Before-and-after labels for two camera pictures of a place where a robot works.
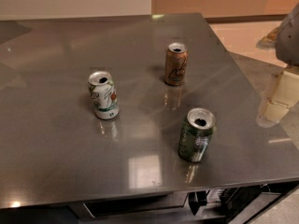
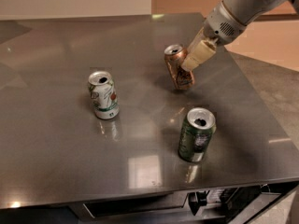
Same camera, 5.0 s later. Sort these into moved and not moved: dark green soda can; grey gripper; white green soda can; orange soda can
Moved: grey gripper; orange soda can
Not moved: white green soda can; dark green soda can
